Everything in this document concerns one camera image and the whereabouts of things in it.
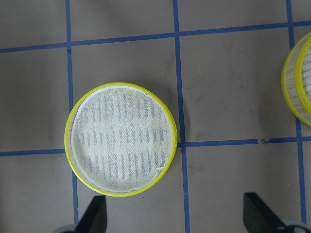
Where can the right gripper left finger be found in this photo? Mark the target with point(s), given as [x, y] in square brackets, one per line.
[94, 219]

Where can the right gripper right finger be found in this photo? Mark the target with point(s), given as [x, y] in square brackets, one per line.
[259, 218]

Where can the yellow bamboo steamer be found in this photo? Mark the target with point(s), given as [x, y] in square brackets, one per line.
[120, 139]
[296, 80]

